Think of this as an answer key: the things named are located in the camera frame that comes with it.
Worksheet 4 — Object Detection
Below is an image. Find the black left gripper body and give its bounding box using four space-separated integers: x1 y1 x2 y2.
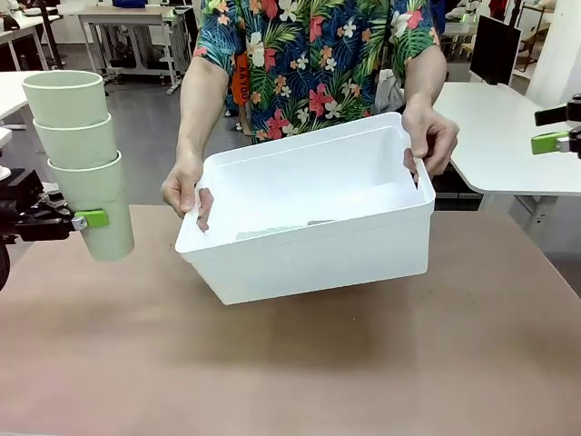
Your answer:
0 167 45 242

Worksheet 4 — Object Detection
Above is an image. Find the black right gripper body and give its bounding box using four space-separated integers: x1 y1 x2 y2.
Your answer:
566 93 581 160

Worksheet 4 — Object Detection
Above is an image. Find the pale green plastic cup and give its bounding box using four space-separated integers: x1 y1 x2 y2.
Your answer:
33 113 113 170
21 71 105 129
47 151 136 263

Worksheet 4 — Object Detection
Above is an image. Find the white plastic basket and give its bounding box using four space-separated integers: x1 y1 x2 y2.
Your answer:
174 112 437 306

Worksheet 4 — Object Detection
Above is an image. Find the person's left forearm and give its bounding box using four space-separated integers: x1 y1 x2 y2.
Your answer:
401 45 448 119

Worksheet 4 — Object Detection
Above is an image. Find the person's right forearm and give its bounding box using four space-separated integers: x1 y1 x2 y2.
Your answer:
174 63 231 172

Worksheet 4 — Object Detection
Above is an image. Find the person's right hand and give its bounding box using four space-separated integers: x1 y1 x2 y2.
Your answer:
161 154 214 233

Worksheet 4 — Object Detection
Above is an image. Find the person's left hand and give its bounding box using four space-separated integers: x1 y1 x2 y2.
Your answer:
401 106 460 179

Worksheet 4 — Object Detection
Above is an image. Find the large white table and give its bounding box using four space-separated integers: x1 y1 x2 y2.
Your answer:
433 81 581 237

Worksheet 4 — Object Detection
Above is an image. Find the wooden chair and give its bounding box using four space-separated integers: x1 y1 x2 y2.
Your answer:
515 0 553 74

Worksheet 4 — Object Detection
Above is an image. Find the black monitor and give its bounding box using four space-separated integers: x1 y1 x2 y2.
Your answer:
469 15 523 87

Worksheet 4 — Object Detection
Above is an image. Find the white round-cornered table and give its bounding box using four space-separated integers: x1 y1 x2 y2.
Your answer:
0 70 35 122

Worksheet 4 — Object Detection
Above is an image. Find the black stand pole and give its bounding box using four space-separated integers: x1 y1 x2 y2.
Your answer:
34 0 65 74

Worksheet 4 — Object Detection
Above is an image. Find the white desk with dark trim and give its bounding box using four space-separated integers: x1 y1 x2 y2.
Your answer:
0 11 63 72

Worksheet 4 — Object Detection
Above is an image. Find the black equipment under desk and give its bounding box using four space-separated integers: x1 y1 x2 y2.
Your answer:
106 38 137 69

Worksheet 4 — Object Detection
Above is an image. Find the white desk with metal legs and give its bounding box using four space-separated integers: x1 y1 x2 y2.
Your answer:
76 5 201 95

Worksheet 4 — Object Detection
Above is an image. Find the person in yellow and orange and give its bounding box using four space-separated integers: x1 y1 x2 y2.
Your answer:
224 52 255 137

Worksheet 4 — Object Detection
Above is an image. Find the person in floral shirt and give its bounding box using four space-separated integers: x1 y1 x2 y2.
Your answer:
192 0 448 146

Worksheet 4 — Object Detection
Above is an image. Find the left arm black cable sleeve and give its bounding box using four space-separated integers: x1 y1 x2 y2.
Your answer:
0 243 11 292

